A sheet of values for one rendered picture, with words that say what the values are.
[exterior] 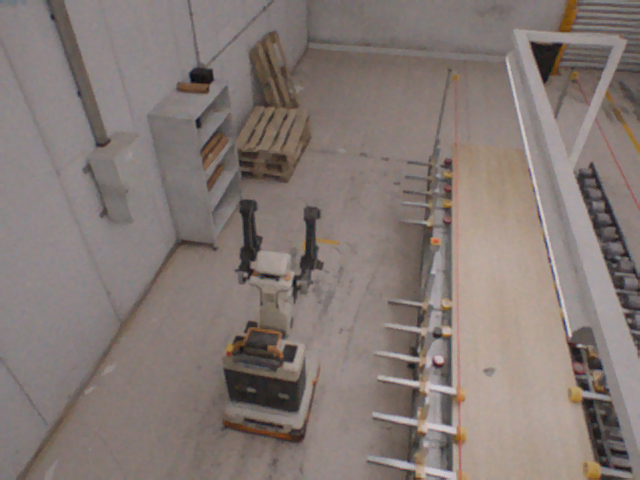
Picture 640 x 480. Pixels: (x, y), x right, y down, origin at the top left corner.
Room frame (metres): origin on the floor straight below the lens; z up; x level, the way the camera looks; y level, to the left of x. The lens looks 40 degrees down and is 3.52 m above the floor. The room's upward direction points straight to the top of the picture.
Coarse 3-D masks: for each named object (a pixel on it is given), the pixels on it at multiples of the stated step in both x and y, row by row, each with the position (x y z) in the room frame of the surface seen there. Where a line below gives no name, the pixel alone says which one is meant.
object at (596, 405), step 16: (576, 176) 4.26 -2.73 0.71; (592, 224) 3.60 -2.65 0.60; (624, 240) 3.09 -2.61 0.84; (624, 256) 2.96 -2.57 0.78; (560, 304) 2.49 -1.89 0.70; (576, 352) 2.01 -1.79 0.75; (592, 368) 1.91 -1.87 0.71; (576, 384) 1.81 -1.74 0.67; (592, 400) 1.60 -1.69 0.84; (592, 416) 1.54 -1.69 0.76; (592, 432) 1.46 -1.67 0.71; (608, 432) 1.46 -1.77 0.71; (592, 448) 1.37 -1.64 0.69; (608, 448) 1.30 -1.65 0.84; (608, 464) 1.22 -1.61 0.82
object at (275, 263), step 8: (264, 256) 2.31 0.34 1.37; (272, 256) 2.30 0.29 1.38; (280, 256) 2.30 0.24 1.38; (288, 256) 2.33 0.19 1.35; (256, 264) 2.28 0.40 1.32; (264, 264) 2.27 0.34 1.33; (272, 264) 2.27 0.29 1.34; (280, 264) 2.26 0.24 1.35; (288, 264) 2.31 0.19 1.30; (264, 272) 2.24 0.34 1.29; (272, 272) 2.23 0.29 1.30; (280, 272) 2.22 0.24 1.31
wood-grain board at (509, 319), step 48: (480, 192) 3.71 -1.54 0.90; (528, 192) 3.71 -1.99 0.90; (480, 240) 3.02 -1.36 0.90; (528, 240) 3.02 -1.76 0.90; (480, 288) 2.47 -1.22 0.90; (528, 288) 2.47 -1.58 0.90; (480, 336) 2.03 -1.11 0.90; (528, 336) 2.03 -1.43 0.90; (480, 384) 1.66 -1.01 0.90; (528, 384) 1.66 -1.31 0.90; (480, 432) 1.35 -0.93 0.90; (528, 432) 1.36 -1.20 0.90; (576, 432) 1.36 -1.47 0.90
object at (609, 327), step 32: (544, 32) 3.35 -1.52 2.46; (608, 64) 3.24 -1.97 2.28; (544, 96) 2.35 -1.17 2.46; (544, 128) 2.00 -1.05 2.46; (576, 160) 3.21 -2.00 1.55; (576, 192) 1.50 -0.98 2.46; (576, 224) 1.30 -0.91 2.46; (576, 256) 1.16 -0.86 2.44; (608, 288) 1.00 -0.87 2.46; (608, 320) 0.88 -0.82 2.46; (608, 352) 0.77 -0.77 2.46
